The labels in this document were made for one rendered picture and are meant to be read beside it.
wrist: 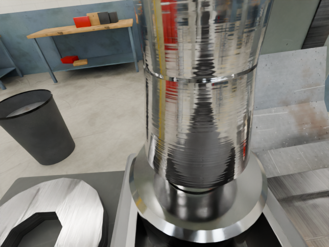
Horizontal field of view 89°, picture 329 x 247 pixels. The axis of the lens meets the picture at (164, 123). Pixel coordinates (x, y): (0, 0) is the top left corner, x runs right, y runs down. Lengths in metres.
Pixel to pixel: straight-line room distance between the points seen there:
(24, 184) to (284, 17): 0.57
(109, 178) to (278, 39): 0.51
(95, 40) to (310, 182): 4.34
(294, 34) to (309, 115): 0.23
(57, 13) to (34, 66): 1.35
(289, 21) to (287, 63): 0.10
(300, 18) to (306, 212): 0.43
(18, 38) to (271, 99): 4.88
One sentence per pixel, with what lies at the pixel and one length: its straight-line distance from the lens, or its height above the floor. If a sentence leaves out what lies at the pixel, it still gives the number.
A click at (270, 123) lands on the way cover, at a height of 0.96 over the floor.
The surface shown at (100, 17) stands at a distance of 3.82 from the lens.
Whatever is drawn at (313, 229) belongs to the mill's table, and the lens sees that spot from 0.39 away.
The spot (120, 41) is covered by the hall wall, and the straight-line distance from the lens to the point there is 4.36.
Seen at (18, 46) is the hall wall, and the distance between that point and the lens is 5.08.
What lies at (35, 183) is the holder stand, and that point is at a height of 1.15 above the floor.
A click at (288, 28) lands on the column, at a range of 0.57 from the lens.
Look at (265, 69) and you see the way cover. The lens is 0.55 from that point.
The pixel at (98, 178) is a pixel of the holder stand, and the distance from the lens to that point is 0.17.
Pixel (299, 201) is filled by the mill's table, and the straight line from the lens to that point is 0.43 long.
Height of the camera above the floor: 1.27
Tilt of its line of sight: 38 degrees down
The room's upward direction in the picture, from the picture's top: 6 degrees counter-clockwise
